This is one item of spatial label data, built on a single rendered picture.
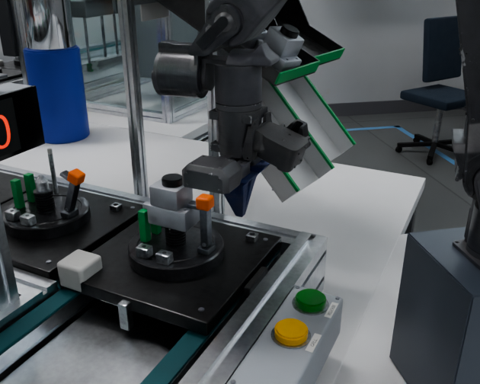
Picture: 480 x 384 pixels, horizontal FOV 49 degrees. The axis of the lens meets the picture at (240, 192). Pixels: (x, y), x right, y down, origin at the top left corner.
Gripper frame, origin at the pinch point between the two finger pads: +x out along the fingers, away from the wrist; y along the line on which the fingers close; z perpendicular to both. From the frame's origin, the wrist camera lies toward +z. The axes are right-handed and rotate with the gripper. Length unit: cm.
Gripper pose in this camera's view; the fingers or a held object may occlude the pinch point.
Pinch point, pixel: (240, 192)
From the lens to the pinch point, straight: 69.6
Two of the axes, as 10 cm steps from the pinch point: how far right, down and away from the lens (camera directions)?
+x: 0.1, 9.2, 4.0
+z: 9.0, 1.7, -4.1
